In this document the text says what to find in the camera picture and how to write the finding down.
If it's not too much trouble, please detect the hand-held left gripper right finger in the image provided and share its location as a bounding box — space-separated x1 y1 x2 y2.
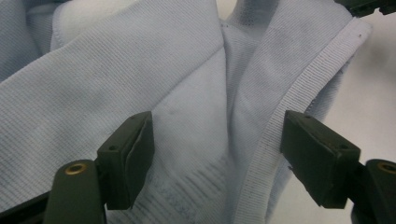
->
279 110 362 209

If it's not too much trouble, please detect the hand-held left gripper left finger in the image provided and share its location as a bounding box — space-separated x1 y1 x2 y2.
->
96 110 156 211

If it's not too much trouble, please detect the light blue tank top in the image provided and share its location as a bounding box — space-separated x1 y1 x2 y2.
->
0 0 375 224

